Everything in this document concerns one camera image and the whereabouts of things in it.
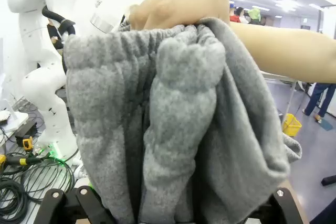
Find black floor cable coil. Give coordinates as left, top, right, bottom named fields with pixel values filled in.
left=0, top=155, right=77, bottom=219

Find bystander in blue jeans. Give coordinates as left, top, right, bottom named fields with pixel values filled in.
left=301, top=82, right=336, bottom=124

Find person's left hand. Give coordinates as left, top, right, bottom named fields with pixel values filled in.
left=127, top=0, right=232, bottom=32

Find yellow plastic bin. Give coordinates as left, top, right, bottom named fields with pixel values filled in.
left=281, top=113, right=302, bottom=137

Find grey training pants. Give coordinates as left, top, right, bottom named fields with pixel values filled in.
left=61, top=16, right=302, bottom=224

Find red-shirted background figure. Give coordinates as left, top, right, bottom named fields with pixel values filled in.
left=229, top=3, right=241, bottom=23

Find green-shirted background figure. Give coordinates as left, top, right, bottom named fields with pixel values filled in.
left=248, top=7, right=263, bottom=25

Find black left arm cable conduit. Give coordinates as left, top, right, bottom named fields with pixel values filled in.
left=41, top=5, right=77, bottom=75

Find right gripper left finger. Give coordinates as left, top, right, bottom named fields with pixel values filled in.
left=34, top=186, right=116, bottom=224

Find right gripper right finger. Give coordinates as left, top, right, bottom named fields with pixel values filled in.
left=245, top=187, right=302, bottom=224

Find black floor bar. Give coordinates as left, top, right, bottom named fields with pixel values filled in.
left=320, top=173, right=336, bottom=186

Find small white side table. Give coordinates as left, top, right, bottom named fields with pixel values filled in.
left=262, top=73, right=313, bottom=116

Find person's left forearm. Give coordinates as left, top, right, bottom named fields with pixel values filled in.
left=229, top=22, right=336, bottom=84

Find yellow black hand tool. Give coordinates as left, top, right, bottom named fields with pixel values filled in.
left=0, top=154, right=43, bottom=168

